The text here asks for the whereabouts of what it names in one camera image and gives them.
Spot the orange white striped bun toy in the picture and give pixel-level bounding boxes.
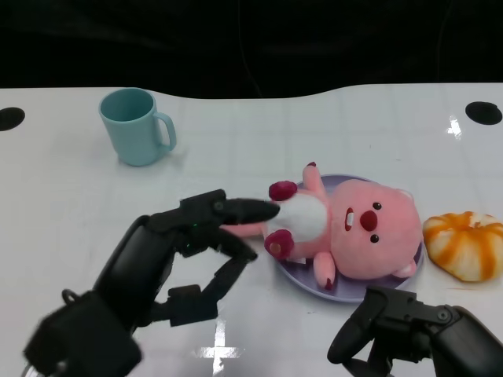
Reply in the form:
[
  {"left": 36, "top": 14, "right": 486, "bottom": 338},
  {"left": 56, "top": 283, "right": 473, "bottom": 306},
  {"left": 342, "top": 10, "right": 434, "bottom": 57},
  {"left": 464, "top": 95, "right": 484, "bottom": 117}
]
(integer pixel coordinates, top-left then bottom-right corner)
[{"left": 421, "top": 210, "right": 503, "bottom": 284}]

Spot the light blue plastic mug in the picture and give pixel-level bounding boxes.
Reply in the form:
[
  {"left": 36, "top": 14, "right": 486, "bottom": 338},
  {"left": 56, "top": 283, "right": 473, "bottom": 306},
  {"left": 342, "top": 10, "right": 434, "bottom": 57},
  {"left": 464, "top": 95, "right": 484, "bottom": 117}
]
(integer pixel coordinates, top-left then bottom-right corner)
[{"left": 98, "top": 87, "right": 178, "bottom": 167}]

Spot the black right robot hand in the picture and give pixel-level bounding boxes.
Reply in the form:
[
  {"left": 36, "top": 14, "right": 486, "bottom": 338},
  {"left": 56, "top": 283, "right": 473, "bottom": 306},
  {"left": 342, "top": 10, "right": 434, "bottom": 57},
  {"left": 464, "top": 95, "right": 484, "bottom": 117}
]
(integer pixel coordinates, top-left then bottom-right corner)
[{"left": 327, "top": 286, "right": 503, "bottom": 377}]

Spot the pink plush beaver doll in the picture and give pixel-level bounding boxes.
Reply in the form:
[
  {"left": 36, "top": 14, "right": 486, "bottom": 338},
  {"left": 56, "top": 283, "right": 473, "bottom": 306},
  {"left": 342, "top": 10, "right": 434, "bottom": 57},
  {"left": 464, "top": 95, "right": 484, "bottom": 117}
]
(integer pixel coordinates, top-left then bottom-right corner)
[{"left": 219, "top": 160, "right": 424, "bottom": 292}]

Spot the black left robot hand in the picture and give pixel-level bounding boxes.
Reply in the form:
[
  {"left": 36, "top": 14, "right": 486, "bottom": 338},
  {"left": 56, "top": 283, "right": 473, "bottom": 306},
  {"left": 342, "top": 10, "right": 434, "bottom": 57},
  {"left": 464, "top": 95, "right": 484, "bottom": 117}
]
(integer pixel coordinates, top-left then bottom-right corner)
[{"left": 93, "top": 189, "right": 282, "bottom": 335}]

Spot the lavender plastic plate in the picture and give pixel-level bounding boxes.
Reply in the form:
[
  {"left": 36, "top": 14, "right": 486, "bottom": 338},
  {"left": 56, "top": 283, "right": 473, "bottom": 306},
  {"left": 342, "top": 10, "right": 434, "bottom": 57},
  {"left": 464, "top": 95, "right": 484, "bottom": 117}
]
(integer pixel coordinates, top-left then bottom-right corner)
[{"left": 270, "top": 174, "right": 427, "bottom": 305}]

